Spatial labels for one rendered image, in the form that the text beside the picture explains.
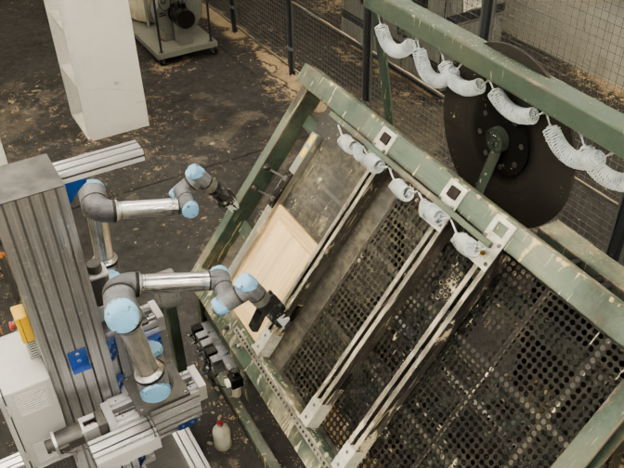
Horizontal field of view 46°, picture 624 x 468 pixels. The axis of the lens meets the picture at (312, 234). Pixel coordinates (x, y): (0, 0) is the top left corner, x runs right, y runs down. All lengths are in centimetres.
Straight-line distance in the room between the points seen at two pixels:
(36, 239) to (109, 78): 428
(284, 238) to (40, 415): 133
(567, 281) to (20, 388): 206
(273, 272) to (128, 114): 385
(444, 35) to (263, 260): 135
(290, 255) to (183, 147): 348
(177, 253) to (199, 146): 155
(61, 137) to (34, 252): 454
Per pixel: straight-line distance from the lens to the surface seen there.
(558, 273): 252
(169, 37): 860
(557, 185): 304
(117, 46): 685
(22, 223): 274
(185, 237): 570
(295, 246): 347
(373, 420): 291
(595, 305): 245
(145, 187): 634
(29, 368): 320
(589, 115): 274
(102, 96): 698
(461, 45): 319
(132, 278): 280
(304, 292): 332
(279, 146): 377
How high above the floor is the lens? 343
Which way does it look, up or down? 38 degrees down
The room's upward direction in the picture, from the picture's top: 1 degrees counter-clockwise
